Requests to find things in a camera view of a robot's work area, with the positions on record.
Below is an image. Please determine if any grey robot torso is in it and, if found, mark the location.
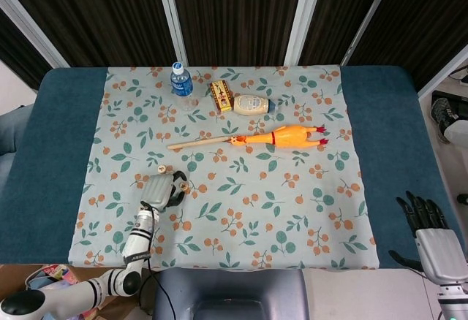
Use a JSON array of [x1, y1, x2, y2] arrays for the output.
[[151, 267, 439, 320]]

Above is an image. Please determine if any clear bottle with blue label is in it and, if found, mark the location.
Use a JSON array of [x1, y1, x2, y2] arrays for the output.
[[170, 61, 200, 113]]

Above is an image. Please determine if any brown cardboard box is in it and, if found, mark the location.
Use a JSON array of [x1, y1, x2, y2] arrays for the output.
[[0, 263, 147, 320]]

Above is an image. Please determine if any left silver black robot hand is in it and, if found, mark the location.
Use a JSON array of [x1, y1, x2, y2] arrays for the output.
[[140, 169, 190, 212]]

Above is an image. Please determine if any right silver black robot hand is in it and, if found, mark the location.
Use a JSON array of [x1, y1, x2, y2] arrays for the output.
[[388, 190, 468, 285]]

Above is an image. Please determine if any beige squeeze sauce bottle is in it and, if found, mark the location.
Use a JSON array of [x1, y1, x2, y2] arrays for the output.
[[232, 94, 282, 117]]

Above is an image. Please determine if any small yellow red box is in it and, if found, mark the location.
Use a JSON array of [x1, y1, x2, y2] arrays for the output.
[[209, 79, 235, 113]]

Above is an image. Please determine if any floral print tablecloth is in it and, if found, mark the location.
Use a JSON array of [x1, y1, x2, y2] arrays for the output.
[[67, 64, 380, 272]]

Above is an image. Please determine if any black sneaker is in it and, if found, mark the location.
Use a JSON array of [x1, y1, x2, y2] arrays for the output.
[[430, 96, 460, 144]]

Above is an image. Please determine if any red pink snack package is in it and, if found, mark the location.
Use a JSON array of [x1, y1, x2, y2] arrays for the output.
[[39, 264, 80, 286]]

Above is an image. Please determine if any yellow rubber chicken toy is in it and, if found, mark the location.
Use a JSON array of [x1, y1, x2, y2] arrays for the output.
[[229, 124, 330, 150]]

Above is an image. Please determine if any blue-grey fabric seat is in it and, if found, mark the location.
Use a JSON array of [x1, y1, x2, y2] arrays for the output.
[[0, 103, 34, 159]]

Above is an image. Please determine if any dark folding screen white frame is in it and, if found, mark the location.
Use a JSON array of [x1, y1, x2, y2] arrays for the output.
[[0, 0, 468, 98]]

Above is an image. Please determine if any wooden stick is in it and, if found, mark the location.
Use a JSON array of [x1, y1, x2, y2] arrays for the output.
[[167, 135, 233, 151]]

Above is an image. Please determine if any teal table cover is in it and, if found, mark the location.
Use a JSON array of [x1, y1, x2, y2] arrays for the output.
[[0, 66, 468, 268]]

